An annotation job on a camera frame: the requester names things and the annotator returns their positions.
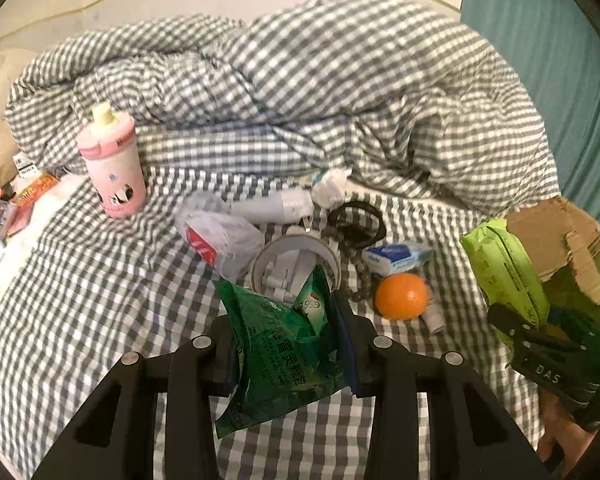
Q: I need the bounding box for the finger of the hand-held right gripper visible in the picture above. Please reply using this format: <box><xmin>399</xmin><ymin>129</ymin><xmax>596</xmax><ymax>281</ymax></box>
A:
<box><xmin>547</xmin><ymin>307</ymin><xmax>600</xmax><ymax>346</ymax></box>
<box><xmin>486</xmin><ymin>304</ymin><xmax>581</xmax><ymax>356</ymax></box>

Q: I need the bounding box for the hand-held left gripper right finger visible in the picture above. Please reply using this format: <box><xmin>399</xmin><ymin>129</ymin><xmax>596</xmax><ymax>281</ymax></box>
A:
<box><xmin>330</xmin><ymin>292</ymin><xmax>551</xmax><ymax>480</ymax></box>

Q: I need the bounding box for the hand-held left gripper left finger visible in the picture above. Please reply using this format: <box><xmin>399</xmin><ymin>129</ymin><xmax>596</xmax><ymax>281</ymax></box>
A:
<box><xmin>30</xmin><ymin>317</ymin><xmax>241</xmax><ymax>480</ymax></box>

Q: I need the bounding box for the green sachet packet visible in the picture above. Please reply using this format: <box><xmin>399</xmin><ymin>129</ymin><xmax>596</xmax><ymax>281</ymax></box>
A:
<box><xmin>212</xmin><ymin>265</ymin><xmax>353</xmax><ymax>438</ymax></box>

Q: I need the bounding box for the light green wipes pack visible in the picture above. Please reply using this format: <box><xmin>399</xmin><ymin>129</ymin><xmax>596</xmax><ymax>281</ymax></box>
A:
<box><xmin>460</xmin><ymin>220</ymin><xmax>551</xmax><ymax>348</ymax></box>

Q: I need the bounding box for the orange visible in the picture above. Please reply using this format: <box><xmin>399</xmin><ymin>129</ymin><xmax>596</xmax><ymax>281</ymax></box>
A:
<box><xmin>375</xmin><ymin>273</ymin><xmax>431</xmax><ymax>321</ymax></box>

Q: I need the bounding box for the cardboard box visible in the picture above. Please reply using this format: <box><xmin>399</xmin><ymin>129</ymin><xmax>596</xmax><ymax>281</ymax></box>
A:
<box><xmin>502</xmin><ymin>196</ymin><xmax>600</xmax><ymax>328</ymax></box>

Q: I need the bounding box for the clear plastic bag red label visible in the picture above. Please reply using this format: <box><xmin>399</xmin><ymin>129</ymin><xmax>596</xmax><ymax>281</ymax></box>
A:
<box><xmin>172</xmin><ymin>192</ymin><xmax>266</xmax><ymax>281</ymax></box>

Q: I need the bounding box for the white tape roll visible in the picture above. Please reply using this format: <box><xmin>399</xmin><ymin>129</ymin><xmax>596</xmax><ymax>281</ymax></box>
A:
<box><xmin>250</xmin><ymin>235</ymin><xmax>342</xmax><ymax>306</ymax></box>

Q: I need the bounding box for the white tube bottle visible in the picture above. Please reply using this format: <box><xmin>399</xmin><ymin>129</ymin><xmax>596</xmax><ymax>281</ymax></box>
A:
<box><xmin>227</xmin><ymin>187</ymin><xmax>315</xmax><ymax>223</ymax></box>

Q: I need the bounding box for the person's right hand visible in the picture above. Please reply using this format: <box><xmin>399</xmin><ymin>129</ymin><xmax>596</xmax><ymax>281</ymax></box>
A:
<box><xmin>536</xmin><ymin>390</ymin><xmax>600</xmax><ymax>463</ymax></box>

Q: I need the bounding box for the small white tube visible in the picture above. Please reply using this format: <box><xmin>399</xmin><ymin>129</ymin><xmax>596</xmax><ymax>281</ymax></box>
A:
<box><xmin>425</xmin><ymin>295</ymin><xmax>448</xmax><ymax>335</ymax></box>

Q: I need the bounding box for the white plastic part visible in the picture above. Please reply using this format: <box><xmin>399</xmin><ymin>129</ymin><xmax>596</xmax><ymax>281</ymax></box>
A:
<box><xmin>262</xmin><ymin>252</ymin><xmax>313</xmax><ymax>301</ymax></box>

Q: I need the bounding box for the blue white tissue pack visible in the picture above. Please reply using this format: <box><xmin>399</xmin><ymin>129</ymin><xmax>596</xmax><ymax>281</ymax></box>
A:
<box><xmin>364</xmin><ymin>242</ymin><xmax>436</xmax><ymax>278</ymax></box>

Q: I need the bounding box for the grey checked bed sheet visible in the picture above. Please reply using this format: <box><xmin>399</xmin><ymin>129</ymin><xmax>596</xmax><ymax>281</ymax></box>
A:
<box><xmin>0</xmin><ymin>160</ymin><xmax>546</xmax><ymax>480</ymax></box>

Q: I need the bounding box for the pink drinking bottle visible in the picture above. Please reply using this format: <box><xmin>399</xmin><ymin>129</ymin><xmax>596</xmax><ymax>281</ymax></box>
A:
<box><xmin>76</xmin><ymin>102</ymin><xmax>148</xmax><ymax>219</ymax></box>

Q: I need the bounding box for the clutter at bed edge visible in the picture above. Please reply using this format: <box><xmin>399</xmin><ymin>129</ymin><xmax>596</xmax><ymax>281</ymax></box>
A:
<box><xmin>0</xmin><ymin>175</ymin><xmax>83</xmax><ymax>321</ymax></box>

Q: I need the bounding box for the pink flat packet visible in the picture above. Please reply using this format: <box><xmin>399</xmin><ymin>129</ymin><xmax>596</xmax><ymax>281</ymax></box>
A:
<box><xmin>5</xmin><ymin>205</ymin><xmax>37</xmax><ymax>237</ymax></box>

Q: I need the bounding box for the orange snack box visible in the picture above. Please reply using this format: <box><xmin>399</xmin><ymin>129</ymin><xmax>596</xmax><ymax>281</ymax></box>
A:
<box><xmin>12</xmin><ymin>172</ymin><xmax>61</xmax><ymax>207</ymax></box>

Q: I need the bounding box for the clear grey box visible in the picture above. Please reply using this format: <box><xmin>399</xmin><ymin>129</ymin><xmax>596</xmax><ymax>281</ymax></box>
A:
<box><xmin>0</xmin><ymin>200</ymin><xmax>21</xmax><ymax>238</ymax></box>

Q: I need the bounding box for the grey checked duvet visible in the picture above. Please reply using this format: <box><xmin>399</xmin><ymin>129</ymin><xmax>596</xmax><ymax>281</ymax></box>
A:
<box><xmin>5</xmin><ymin>0</ymin><xmax>563</xmax><ymax>211</ymax></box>

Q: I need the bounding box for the teal curtain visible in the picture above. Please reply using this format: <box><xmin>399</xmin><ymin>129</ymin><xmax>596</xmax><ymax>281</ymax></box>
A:
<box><xmin>460</xmin><ymin>0</ymin><xmax>600</xmax><ymax>241</ymax></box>

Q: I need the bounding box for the beige pillow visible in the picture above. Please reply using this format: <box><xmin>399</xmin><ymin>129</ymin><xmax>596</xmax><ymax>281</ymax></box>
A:
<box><xmin>0</xmin><ymin>49</ymin><xmax>46</xmax><ymax>206</ymax></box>

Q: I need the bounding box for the grey bead bracelet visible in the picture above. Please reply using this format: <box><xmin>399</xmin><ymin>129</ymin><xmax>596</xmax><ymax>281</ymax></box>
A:
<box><xmin>320</xmin><ymin>227</ymin><xmax>381</xmax><ymax>303</ymax></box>

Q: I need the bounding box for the black hair ring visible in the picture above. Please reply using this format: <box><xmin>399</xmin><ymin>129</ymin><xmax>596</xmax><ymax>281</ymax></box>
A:
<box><xmin>326</xmin><ymin>200</ymin><xmax>387</xmax><ymax>250</ymax></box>

